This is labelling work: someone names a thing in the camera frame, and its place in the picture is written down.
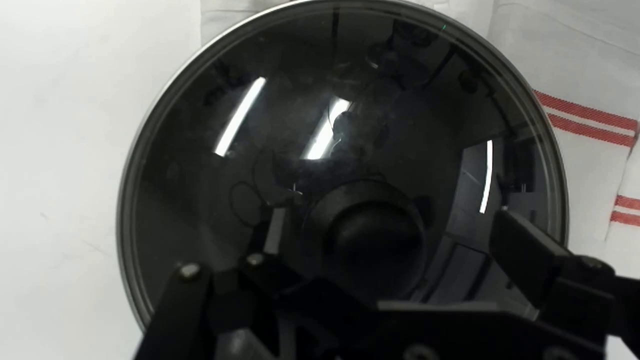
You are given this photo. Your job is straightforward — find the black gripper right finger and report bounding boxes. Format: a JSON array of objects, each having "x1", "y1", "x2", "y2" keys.
[{"x1": 490, "y1": 207, "x2": 640, "y2": 360}]

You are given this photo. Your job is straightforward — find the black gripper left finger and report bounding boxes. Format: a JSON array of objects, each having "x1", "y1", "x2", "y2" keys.
[{"x1": 137, "y1": 251, "x2": 289, "y2": 360}]

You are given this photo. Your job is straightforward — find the glass pot lid black knob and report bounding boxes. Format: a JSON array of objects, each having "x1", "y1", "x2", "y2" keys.
[{"x1": 116, "y1": 0, "x2": 570, "y2": 331}]

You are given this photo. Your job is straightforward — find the white towel red stripes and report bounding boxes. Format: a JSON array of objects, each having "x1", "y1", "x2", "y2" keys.
[
  {"x1": 603, "y1": 136, "x2": 640, "y2": 283},
  {"x1": 488, "y1": 0, "x2": 640, "y2": 259}
]

